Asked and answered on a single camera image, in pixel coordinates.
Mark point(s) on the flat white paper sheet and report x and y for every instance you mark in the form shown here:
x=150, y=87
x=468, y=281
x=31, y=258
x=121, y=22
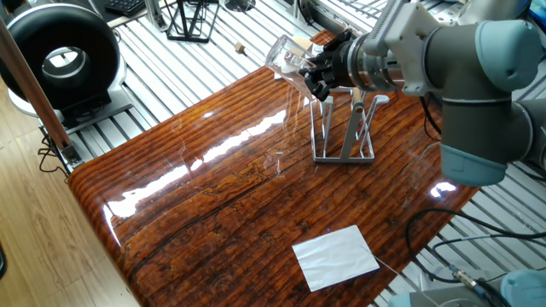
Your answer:
x=335, y=256

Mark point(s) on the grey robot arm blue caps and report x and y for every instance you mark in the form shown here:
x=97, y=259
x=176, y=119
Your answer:
x=461, y=77

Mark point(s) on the black keyboard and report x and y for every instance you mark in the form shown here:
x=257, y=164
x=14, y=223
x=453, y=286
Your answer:
x=124, y=6

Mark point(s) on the small wooden cube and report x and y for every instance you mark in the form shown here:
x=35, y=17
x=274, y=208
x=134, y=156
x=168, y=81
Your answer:
x=241, y=47

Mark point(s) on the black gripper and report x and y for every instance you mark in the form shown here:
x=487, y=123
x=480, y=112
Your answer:
x=341, y=61

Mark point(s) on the brown wooden post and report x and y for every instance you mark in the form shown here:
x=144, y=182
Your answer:
x=34, y=85

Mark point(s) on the black round fan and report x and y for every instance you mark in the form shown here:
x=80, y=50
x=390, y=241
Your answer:
x=26, y=34

